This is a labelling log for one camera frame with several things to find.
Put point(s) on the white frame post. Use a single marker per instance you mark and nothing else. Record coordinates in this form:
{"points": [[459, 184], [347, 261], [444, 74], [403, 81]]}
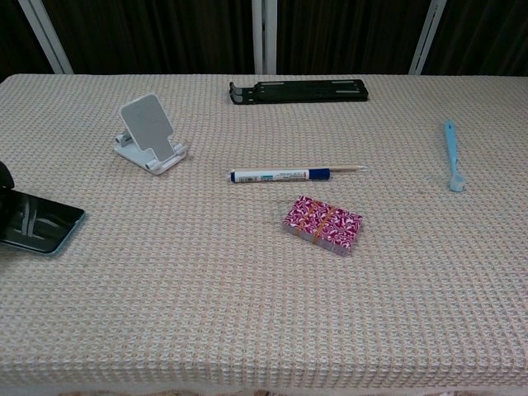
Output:
{"points": [[264, 37], [427, 37], [47, 37]]}

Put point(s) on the black folded laptop stand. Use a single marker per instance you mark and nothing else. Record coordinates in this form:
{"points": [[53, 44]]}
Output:
{"points": [[301, 91]]}

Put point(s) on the white folding phone stand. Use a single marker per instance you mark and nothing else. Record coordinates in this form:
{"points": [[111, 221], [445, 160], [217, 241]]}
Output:
{"points": [[149, 125]]}

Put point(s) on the black smartphone with blue case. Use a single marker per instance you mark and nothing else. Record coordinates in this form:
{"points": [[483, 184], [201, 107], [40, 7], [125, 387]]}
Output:
{"points": [[45, 224]]}

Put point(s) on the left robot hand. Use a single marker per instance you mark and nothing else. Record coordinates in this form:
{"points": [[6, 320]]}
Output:
{"points": [[6, 175]]}

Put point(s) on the orange rubber band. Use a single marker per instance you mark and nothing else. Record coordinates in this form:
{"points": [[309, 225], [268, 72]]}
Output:
{"points": [[304, 218]]}

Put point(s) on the dark curtain panel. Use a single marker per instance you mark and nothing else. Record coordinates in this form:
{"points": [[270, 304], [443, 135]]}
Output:
{"points": [[16, 45], [350, 37], [482, 37], [156, 37]]}

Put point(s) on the white blue marker pen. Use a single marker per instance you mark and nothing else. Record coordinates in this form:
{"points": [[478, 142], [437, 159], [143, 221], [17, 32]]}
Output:
{"points": [[280, 176]]}

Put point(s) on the red patterned card deck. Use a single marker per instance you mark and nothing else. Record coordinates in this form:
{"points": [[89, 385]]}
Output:
{"points": [[330, 224]]}

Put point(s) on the light blue toothbrush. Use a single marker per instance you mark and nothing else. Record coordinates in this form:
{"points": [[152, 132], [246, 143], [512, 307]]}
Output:
{"points": [[453, 152]]}

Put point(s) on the beige woven tablecloth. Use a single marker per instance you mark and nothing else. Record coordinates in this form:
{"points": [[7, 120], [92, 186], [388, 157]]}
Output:
{"points": [[264, 309]]}

